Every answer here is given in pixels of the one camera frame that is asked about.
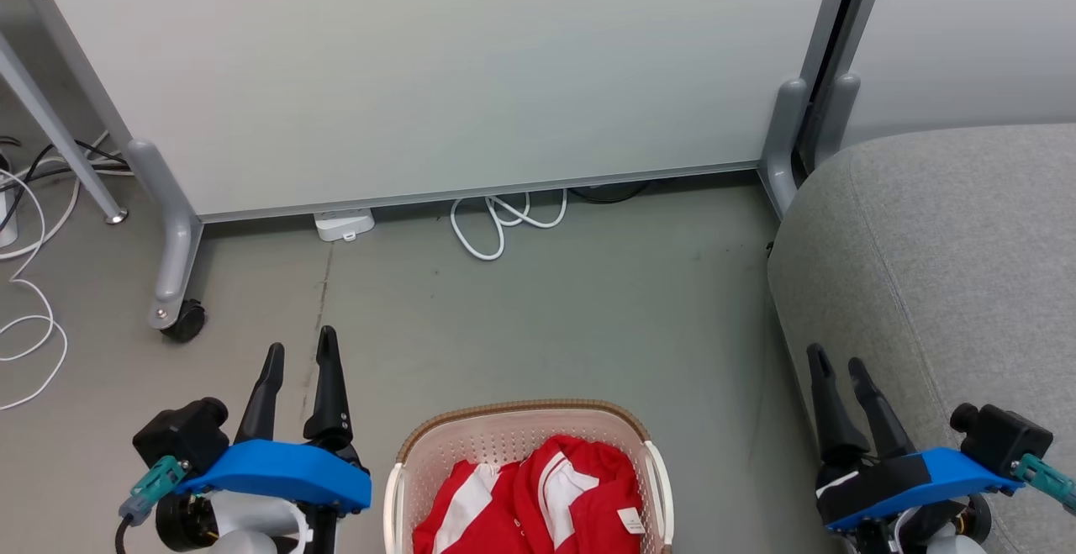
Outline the grey upholstered seat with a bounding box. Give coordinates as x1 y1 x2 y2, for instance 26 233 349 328
766 123 1076 554

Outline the wide white partition panel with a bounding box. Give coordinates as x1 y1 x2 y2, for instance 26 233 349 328
0 0 860 224

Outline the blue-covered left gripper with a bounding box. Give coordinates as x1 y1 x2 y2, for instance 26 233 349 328
156 326 372 553

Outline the teal camera connector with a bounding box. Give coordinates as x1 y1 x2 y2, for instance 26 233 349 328
118 455 188 528
1012 453 1076 514

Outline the teal left camera connector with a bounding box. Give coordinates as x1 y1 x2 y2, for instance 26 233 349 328
118 455 188 528

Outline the thick white floor cable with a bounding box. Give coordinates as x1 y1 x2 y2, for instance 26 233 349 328
0 129 112 262

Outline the white power strip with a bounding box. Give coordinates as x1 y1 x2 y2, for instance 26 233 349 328
314 208 377 243

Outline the teal right camera connector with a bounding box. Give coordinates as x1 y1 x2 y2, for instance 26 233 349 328
1012 453 1076 514

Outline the grey partition foot with caster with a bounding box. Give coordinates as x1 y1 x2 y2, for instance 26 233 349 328
126 138 205 332

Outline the thick white coiled cable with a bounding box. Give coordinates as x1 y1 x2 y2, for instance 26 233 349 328
450 188 570 262

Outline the black cable bundle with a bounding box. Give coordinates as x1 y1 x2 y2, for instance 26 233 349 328
0 137 133 232

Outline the beige plastic laundry basket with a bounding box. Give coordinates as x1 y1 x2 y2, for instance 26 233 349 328
383 398 676 554

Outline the red white basketball jersey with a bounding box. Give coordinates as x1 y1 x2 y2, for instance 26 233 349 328
412 434 648 554

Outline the black floor cable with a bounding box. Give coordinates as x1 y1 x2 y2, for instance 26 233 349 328
567 182 653 205

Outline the thin white floor cable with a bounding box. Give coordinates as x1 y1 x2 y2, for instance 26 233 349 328
0 169 70 413

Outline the grey metal table leg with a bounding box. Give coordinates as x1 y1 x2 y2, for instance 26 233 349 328
0 31 129 226

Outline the black caster wheel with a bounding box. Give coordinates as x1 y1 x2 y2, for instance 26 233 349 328
161 299 208 344

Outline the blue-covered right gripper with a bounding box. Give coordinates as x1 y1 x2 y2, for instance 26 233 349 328
807 344 1025 551

